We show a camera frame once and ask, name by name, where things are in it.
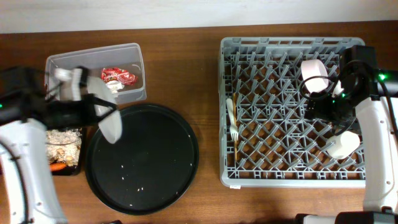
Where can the pink bowl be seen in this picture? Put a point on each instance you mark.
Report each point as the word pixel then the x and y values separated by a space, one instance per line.
pixel 315 70

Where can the cream white cup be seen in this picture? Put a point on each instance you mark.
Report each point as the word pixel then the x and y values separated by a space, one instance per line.
pixel 341 146

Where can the black rectangular tray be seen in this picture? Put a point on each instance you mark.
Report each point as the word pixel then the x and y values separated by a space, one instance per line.
pixel 73 170

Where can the round black tray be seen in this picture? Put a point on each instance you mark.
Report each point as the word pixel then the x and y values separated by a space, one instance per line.
pixel 150 167

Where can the orange carrot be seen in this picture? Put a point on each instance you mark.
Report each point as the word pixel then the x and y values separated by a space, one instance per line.
pixel 57 166

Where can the white tissue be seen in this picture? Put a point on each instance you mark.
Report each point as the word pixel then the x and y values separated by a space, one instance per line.
pixel 114 86

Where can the grey dishwasher rack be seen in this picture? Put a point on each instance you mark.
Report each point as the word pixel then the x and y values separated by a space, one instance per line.
pixel 277 146

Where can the pile of food scraps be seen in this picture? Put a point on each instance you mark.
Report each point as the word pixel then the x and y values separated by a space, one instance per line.
pixel 63 146

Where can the white plastic fork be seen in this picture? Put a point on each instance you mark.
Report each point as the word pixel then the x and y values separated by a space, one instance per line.
pixel 229 105

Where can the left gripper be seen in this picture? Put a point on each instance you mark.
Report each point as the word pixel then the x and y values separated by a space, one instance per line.
pixel 87 114

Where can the wooden chopstick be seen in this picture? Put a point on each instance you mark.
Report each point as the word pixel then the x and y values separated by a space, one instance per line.
pixel 235 135

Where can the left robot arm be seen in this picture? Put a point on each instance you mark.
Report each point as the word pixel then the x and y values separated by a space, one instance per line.
pixel 27 113

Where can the clear plastic bin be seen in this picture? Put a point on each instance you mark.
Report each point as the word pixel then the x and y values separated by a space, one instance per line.
pixel 124 56

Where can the grey plate with food scraps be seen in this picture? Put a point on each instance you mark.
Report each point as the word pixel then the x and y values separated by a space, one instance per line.
pixel 111 123

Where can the red snack wrapper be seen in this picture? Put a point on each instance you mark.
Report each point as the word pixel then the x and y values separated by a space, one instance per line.
pixel 118 74

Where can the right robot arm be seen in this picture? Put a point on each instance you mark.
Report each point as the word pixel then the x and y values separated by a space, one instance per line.
pixel 361 103

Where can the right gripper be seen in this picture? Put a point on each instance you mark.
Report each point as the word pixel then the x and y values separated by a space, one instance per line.
pixel 316 107

